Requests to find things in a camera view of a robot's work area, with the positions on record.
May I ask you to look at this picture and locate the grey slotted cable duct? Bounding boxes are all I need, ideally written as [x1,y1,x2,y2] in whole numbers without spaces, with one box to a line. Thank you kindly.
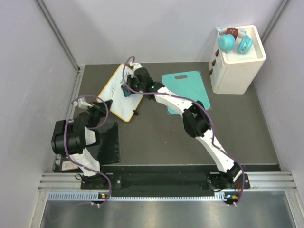
[47,191,237,202]

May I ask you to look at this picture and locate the black glossy mat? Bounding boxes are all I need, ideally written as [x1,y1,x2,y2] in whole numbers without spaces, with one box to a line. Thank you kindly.
[61,121,121,167]

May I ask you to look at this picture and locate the teal cat ear headphones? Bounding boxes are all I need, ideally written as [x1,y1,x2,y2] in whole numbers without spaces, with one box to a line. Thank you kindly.
[216,27,253,54]

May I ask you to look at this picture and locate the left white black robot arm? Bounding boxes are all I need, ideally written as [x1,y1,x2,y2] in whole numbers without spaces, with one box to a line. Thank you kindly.
[51,98,113,188]

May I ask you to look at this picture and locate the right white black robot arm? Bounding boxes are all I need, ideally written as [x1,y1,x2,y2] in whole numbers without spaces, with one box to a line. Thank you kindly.
[121,63,245,188]

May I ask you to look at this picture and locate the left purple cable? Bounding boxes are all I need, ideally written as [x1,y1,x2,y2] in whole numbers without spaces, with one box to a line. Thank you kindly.
[63,95,112,205]

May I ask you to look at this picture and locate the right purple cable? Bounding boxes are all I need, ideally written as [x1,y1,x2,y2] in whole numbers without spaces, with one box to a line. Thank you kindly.
[122,56,245,206]

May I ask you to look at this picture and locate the brown toy cube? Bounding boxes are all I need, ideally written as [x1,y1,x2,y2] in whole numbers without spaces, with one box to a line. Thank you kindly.
[225,28,238,39]

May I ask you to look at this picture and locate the blue heart eraser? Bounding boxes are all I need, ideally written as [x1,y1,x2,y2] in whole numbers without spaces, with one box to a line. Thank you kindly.
[123,92,131,97]

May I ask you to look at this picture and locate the small label card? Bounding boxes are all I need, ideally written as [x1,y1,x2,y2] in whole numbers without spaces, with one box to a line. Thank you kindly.
[61,161,78,171]

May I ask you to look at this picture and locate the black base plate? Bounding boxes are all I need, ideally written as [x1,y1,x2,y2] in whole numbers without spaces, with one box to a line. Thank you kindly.
[80,172,249,192]

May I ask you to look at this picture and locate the yellow framed whiteboard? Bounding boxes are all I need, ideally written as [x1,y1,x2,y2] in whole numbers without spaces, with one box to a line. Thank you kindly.
[98,64,143,122]

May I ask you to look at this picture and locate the purple cable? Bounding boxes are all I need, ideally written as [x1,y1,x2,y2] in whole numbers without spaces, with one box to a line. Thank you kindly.
[63,95,112,205]
[122,56,245,206]

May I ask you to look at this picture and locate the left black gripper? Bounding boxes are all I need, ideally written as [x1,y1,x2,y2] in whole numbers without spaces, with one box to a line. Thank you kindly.
[87,100,113,130]

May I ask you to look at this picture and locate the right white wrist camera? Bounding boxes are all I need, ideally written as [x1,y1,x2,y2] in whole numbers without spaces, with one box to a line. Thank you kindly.
[129,62,142,71]

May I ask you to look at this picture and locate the teal cutting board mat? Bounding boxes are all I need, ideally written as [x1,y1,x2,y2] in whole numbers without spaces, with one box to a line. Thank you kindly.
[161,71,211,110]

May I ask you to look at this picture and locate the white drawer cabinet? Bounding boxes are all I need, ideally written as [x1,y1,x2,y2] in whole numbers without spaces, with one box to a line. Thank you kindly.
[209,25,266,95]

